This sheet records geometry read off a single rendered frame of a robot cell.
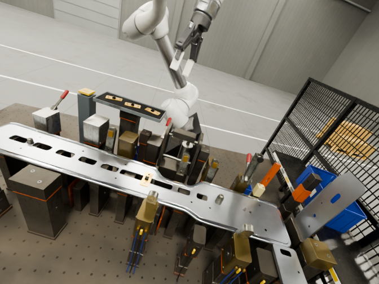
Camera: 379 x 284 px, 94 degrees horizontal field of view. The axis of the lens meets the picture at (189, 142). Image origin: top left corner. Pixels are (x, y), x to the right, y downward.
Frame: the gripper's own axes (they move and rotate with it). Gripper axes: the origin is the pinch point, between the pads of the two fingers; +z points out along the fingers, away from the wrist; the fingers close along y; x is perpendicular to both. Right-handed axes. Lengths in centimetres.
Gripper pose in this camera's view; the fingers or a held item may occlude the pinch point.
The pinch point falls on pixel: (180, 70)
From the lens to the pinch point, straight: 77.0
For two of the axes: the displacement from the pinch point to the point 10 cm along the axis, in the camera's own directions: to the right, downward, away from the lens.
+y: -2.8, 1.7, -9.4
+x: 8.6, 4.8, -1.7
